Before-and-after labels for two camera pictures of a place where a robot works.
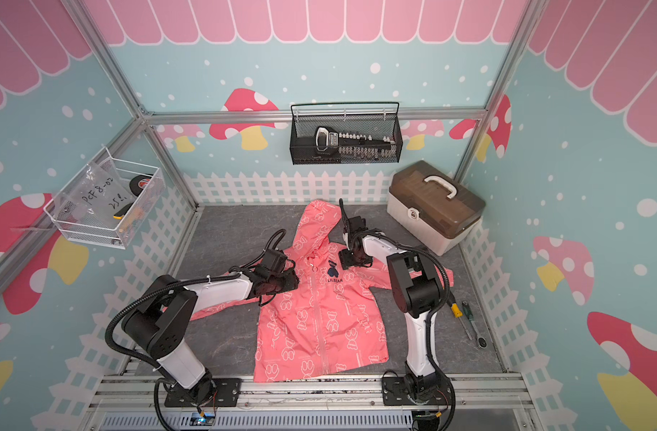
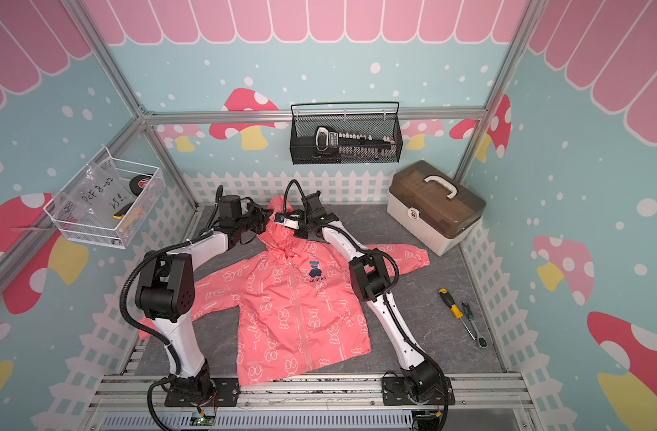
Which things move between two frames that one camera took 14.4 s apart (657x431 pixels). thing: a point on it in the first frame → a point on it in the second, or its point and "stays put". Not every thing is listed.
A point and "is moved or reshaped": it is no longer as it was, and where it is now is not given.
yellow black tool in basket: x=119 y=215 stays put
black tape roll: x=138 y=182 stays put
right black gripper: x=345 y=260 → x=300 y=234
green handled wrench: x=481 y=340 stays put
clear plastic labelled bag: x=94 y=196 stays put
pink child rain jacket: x=333 y=320 is moved or reshaped
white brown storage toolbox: x=431 y=208 stays put
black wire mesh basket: x=346 y=133 stays put
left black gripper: x=292 y=282 → x=261 y=215
